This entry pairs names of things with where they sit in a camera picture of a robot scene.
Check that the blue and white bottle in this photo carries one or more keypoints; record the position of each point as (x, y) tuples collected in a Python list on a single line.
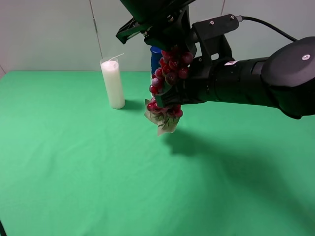
[(156, 55)]

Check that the tall white candle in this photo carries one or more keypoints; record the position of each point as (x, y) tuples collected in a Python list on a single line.
[(112, 78)]

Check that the green tablecloth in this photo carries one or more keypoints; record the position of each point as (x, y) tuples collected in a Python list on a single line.
[(72, 166)]

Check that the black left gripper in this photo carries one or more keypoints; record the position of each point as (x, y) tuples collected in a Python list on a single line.
[(175, 33)]

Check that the red artificial grape bunch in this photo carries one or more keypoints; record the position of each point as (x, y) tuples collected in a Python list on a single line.
[(168, 71)]

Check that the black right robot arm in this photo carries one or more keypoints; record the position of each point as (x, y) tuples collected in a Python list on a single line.
[(285, 80)]

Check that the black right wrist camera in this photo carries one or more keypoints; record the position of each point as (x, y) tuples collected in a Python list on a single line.
[(211, 36)]

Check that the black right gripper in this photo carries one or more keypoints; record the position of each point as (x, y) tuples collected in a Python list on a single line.
[(197, 88)]

